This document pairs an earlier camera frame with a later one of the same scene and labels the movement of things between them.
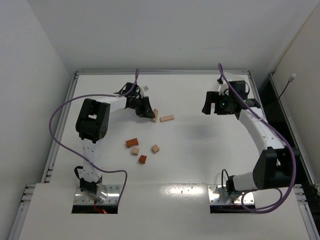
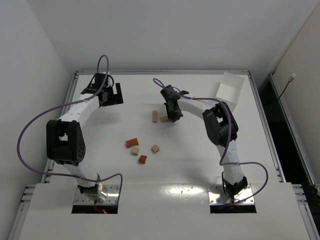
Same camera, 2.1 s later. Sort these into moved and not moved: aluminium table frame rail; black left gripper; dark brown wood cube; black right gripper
Moved: black left gripper; black right gripper
Not moved: dark brown wood cube; aluminium table frame rail
